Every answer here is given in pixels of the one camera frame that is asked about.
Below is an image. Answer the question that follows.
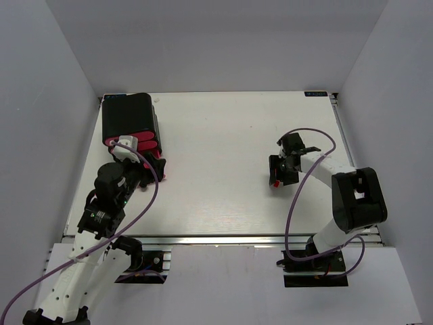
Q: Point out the pink bottom drawer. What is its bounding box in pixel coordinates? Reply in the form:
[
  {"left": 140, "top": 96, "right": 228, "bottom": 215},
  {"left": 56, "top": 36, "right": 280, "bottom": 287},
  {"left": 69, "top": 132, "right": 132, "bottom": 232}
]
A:
[{"left": 143, "top": 151, "right": 167, "bottom": 182}]

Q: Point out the pink drawer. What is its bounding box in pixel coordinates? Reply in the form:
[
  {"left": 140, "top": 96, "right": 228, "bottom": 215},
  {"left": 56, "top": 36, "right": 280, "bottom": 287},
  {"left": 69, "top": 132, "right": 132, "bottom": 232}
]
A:
[
  {"left": 104, "top": 131, "right": 157, "bottom": 147},
  {"left": 104, "top": 138, "right": 158, "bottom": 152},
  {"left": 143, "top": 151, "right": 167, "bottom": 182}
]

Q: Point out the pink top drawer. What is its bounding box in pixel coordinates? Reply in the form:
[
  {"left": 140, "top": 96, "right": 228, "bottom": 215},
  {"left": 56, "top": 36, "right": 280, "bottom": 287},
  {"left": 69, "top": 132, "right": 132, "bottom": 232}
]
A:
[{"left": 104, "top": 131, "right": 157, "bottom": 147}]

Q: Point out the black drawer cabinet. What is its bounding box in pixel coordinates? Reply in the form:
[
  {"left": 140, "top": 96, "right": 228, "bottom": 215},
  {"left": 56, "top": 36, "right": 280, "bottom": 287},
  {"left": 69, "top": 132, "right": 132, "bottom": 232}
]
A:
[{"left": 101, "top": 93, "right": 162, "bottom": 158}]

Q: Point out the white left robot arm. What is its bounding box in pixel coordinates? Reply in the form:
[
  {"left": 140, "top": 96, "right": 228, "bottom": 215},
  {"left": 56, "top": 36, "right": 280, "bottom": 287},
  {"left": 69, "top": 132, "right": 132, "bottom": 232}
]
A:
[{"left": 22, "top": 151, "right": 166, "bottom": 324}]

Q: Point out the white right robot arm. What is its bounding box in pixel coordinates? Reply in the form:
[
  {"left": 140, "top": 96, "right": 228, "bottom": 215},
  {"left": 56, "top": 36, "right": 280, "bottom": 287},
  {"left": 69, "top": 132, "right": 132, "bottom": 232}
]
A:
[{"left": 269, "top": 129, "right": 388, "bottom": 263}]

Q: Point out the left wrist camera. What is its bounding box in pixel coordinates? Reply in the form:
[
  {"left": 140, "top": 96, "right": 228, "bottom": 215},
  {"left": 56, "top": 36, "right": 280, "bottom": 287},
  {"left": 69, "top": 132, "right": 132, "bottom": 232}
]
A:
[{"left": 109, "top": 135, "right": 140, "bottom": 163}]

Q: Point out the aluminium table rail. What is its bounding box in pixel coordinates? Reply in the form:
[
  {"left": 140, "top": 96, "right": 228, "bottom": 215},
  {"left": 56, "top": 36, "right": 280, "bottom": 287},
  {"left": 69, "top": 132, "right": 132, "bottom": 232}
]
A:
[{"left": 64, "top": 233, "right": 383, "bottom": 247}]

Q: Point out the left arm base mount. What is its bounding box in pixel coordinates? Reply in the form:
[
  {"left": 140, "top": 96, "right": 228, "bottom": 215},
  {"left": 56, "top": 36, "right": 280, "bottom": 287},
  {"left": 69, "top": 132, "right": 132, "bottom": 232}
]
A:
[{"left": 108, "top": 236, "right": 171, "bottom": 284}]

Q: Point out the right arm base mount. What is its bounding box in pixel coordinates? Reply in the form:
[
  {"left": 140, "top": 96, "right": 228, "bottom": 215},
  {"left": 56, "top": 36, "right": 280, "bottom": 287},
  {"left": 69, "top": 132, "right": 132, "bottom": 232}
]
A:
[{"left": 276, "top": 251, "right": 348, "bottom": 288}]

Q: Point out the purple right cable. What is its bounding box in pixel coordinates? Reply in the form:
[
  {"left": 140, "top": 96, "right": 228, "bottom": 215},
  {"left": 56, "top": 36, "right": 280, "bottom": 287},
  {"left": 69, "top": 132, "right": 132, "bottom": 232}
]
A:
[{"left": 284, "top": 127, "right": 366, "bottom": 279}]

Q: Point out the purple cable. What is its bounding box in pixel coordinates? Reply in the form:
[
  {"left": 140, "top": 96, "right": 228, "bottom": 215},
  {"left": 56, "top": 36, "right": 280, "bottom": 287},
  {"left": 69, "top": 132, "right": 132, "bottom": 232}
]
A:
[
  {"left": 284, "top": 127, "right": 366, "bottom": 279},
  {"left": 1, "top": 141, "right": 160, "bottom": 319}
]

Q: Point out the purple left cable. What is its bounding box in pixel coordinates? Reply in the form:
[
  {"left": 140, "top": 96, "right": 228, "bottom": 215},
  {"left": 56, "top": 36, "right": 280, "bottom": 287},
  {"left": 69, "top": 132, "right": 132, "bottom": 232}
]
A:
[{"left": 1, "top": 141, "right": 160, "bottom": 319}]

